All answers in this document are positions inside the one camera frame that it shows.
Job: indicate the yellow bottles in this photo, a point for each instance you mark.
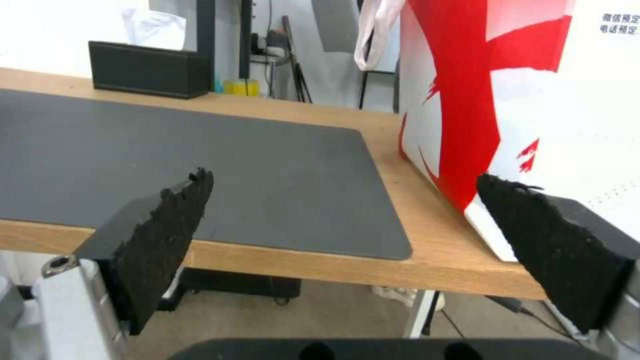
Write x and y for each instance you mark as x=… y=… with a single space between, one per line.
x=241 y=87

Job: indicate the white table leg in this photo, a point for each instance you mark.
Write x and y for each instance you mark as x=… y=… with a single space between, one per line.
x=422 y=313

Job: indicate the red and white takeout bag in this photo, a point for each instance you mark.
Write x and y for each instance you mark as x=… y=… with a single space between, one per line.
x=525 y=112

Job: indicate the black tripod stand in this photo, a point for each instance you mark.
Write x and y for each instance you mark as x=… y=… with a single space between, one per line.
x=295 y=56

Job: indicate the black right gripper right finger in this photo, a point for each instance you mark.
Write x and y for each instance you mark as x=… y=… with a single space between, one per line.
x=555 y=232

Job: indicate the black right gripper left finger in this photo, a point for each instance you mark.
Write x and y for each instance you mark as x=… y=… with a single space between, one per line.
x=150 y=240

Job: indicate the black rectangular box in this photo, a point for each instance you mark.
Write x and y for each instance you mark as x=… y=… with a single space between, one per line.
x=147 y=71

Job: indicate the black pillar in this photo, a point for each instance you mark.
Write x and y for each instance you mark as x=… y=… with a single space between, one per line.
x=206 y=26

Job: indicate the white tissue paper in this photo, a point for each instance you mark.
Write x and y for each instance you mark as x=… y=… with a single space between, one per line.
x=152 y=26

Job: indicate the teal bottle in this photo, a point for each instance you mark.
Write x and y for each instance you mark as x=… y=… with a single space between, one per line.
x=218 y=84

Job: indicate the dark grey desk mat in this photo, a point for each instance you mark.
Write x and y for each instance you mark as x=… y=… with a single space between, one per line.
x=190 y=165

